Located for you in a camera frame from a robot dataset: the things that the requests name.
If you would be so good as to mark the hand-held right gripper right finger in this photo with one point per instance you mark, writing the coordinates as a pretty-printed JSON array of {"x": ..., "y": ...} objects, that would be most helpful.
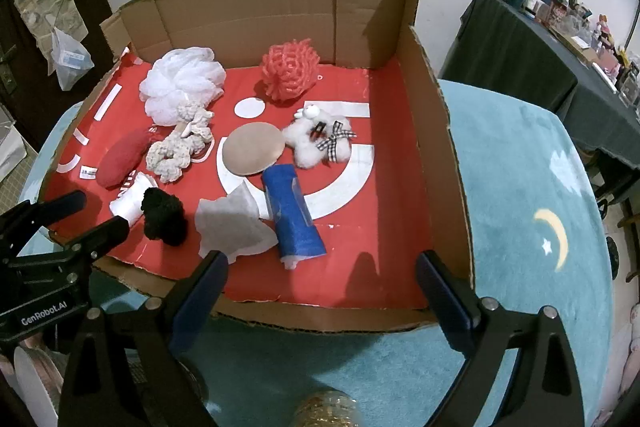
[{"x": 445, "y": 307}]

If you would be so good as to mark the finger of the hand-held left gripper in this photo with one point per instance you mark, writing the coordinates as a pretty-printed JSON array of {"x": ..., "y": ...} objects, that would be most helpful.
[
  {"x": 50, "y": 209},
  {"x": 100, "y": 234}
]

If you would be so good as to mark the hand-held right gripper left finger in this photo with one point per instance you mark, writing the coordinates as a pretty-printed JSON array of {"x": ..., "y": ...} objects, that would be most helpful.
[{"x": 200, "y": 307}]

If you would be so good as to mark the white cloth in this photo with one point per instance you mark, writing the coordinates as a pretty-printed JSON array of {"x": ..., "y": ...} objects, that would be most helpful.
[{"x": 130, "y": 202}]

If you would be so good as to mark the black scrunchie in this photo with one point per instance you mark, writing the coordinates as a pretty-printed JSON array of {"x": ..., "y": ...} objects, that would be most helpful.
[{"x": 165, "y": 217}]

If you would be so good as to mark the red oval sponge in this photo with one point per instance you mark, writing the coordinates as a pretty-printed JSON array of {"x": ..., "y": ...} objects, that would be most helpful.
[{"x": 120, "y": 159}]

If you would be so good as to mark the white cotton pad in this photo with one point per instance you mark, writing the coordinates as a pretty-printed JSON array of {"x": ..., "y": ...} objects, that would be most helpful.
[{"x": 232, "y": 222}]

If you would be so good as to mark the cream crochet scrunchie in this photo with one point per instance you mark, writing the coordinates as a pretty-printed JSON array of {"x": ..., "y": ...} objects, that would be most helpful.
[{"x": 175, "y": 152}]

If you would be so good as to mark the blue sponge block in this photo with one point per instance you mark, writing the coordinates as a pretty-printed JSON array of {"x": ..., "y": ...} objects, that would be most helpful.
[{"x": 292, "y": 217}]

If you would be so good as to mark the beige round powder puff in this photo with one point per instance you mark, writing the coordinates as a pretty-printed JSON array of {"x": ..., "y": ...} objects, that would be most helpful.
[{"x": 252, "y": 149}]

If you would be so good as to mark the white mesh bath loofah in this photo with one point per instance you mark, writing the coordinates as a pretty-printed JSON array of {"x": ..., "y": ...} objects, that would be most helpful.
[{"x": 180, "y": 82}]

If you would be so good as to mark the white fluffy hair clip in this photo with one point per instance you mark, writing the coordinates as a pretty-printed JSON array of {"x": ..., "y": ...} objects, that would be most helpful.
[{"x": 310, "y": 147}]

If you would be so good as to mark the red mesh bath loofah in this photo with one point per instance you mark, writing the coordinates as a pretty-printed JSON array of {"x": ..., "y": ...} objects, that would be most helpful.
[{"x": 290, "y": 69}]

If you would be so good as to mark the white paper bag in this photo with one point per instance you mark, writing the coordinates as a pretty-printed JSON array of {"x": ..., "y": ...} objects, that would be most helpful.
[{"x": 10, "y": 142}]

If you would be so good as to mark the white curved object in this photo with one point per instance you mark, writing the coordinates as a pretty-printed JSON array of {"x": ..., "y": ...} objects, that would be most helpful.
[{"x": 32, "y": 387}]

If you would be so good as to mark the clear plastic bag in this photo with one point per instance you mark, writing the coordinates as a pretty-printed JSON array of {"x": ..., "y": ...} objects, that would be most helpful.
[{"x": 70, "y": 62}]

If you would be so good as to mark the small glass jar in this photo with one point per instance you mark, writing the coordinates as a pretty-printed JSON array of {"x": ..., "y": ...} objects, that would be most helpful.
[{"x": 325, "y": 412}]

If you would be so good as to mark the pink bed sheet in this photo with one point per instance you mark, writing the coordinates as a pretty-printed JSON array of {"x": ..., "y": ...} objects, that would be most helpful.
[{"x": 625, "y": 357}]

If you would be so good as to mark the dark brown door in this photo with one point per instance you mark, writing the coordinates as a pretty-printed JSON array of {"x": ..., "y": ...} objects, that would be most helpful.
[{"x": 95, "y": 7}]

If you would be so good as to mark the desk with dark cloth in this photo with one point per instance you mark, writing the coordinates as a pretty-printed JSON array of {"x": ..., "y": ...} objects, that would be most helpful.
[{"x": 510, "y": 57}]

